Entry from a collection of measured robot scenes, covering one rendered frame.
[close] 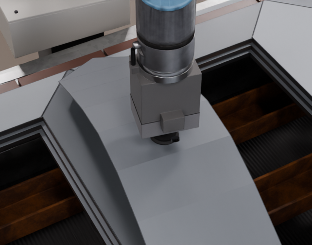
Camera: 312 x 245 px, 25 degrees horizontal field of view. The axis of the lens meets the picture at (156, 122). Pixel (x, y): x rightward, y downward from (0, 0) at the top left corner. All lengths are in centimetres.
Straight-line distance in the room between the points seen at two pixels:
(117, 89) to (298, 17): 47
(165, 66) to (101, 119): 21
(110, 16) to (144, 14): 80
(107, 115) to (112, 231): 18
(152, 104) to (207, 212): 17
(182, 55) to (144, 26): 6
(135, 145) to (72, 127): 23
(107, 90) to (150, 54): 29
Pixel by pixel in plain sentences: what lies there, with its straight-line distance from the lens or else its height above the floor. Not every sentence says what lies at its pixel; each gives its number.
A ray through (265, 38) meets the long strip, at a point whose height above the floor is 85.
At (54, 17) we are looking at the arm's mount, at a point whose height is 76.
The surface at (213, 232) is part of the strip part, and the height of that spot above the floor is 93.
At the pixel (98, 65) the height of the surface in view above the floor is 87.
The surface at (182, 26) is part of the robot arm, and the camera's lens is 86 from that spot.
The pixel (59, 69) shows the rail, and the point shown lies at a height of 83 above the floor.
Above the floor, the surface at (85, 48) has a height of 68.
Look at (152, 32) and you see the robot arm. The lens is 87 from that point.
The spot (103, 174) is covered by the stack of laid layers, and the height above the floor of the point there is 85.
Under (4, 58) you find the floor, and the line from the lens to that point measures 270.
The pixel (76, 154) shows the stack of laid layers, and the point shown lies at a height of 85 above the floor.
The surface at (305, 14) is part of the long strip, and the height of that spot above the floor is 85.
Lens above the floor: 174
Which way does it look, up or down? 46 degrees down
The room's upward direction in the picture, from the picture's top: straight up
